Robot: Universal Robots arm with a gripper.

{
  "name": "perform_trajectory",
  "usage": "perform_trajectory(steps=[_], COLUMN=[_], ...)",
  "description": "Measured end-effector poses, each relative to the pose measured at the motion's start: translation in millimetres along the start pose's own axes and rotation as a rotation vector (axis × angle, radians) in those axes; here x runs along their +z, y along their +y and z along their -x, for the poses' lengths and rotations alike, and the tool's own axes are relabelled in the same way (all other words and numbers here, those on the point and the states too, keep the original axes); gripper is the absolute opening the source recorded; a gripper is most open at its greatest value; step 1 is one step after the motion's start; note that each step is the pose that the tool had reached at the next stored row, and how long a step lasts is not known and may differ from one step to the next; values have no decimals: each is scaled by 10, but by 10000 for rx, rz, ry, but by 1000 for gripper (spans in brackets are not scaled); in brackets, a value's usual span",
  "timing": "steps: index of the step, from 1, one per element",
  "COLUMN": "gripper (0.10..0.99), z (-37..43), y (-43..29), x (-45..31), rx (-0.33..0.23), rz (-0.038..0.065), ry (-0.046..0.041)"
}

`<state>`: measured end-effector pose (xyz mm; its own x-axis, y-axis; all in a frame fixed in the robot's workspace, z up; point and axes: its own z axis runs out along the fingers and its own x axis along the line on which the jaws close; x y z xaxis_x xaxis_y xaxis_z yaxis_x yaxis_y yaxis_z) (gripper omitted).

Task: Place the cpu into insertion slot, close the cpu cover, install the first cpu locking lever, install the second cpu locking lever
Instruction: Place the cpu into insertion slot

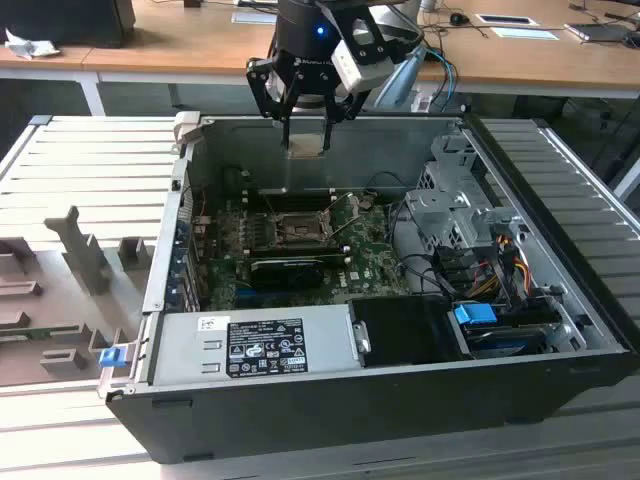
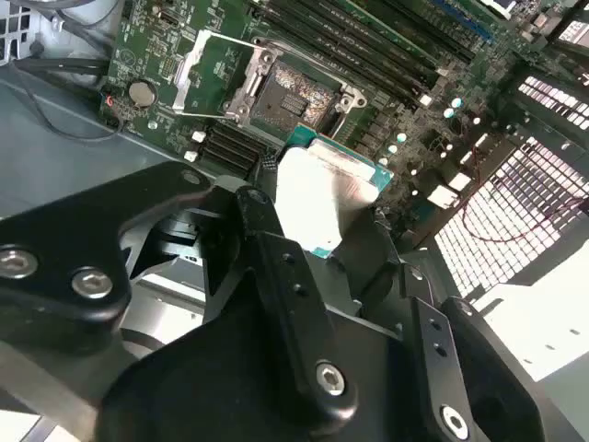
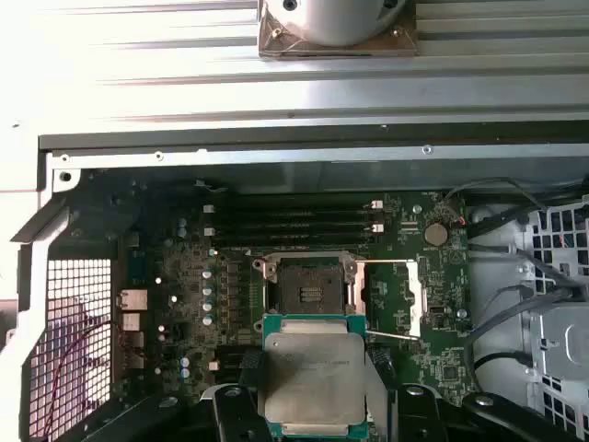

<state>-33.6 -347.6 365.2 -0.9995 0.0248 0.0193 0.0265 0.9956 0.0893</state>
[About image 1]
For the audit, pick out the small white box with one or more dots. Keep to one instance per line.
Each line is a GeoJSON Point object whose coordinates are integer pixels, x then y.
{"type": "Point", "coordinates": [422, 101]}

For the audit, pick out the perforated silver drive cage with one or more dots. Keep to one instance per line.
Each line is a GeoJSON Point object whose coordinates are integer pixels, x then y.
{"type": "Point", "coordinates": [450, 160]}

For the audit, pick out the black plastic shroud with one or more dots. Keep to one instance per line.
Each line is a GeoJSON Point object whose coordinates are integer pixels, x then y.
{"type": "Point", "coordinates": [405, 330]}

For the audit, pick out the black RAM slot bank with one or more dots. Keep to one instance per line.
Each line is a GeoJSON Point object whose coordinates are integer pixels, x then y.
{"type": "Point", "coordinates": [295, 248]}
{"type": "Point", "coordinates": [300, 199]}

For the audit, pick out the black computer mouse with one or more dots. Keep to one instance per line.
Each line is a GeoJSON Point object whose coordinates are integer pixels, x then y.
{"type": "Point", "coordinates": [459, 19]}

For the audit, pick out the black hard disk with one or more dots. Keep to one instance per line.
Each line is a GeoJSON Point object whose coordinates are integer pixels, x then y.
{"type": "Point", "coordinates": [505, 337]}

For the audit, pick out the crumpled white paper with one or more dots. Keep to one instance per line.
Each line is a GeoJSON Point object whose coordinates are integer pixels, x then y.
{"type": "Point", "coordinates": [30, 46]}

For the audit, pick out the dark laptop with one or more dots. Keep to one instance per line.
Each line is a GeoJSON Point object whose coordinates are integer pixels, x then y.
{"type": "Point", "coordinates": [597, 31]}

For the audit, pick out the green motherboard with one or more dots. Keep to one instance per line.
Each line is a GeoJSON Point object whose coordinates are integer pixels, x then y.
{"type": "Point", "coordinates": [370, 250]}

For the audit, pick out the silver CPU plate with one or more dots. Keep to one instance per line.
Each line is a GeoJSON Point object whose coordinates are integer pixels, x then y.
{"type": "Point", "coordinates": [306, 146]}

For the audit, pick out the black computer box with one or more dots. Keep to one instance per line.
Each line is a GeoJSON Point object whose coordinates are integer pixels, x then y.
{"type": "Point", "coordinates": [65, 22]}

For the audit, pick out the green circuit board strip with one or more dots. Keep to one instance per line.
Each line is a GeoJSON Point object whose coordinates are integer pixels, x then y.
{"type": "Point", "coordinates": [35, 331]}

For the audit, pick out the blue disk carrier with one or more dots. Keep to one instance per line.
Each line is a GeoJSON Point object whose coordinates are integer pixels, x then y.
{"type": "Point", "coordinates": [472, 315]}

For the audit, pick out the beige case latch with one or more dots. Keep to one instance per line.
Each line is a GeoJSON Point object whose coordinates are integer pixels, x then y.
{"type": "Point", "coordinates": [186, 127]}

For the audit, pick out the black grey PC case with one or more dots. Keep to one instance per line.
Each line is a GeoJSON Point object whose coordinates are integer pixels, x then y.
{"type": "Point", "coordinates": [350, 415]}

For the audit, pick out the grey parts rack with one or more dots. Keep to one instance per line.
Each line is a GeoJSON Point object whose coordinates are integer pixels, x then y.
{"type": "Point", "coordinates": [75, 280]}

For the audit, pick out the black graphics card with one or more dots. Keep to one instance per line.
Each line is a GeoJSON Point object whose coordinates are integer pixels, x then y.
{"type": "Point", "coordinates": [285, 274]}

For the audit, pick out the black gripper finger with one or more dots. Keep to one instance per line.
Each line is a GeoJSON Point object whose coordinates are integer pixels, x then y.
{"type": "Point", "coordinates": [345, 107]}
{"type": "Point", "coordinates": [270, 95]}

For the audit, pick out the white paper sheet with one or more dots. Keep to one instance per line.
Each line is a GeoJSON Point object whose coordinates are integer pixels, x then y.
{"type": "Point", "coordinates": [525, 33]}

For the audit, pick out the CPU socket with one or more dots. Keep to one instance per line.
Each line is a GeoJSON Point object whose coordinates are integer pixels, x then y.
{"type": "Point", "coordinates": [300, 229]}

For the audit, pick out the white camera on black bracket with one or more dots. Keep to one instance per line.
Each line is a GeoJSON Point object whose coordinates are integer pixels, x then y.
{"type": "Point", "coordinates": [362, 75]}

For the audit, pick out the silver power supply with label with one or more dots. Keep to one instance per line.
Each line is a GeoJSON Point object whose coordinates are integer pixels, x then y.
{"type": "Point", "coordinates": [185, 350]}

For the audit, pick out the wooden desk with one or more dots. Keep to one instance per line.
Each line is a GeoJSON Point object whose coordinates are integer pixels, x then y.
{"type": "Point", "coordinates": [175, 55]}

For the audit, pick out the blue case latch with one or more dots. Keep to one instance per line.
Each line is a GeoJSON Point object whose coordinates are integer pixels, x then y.
{"type": "Point", "coordinates": [111, 358]}

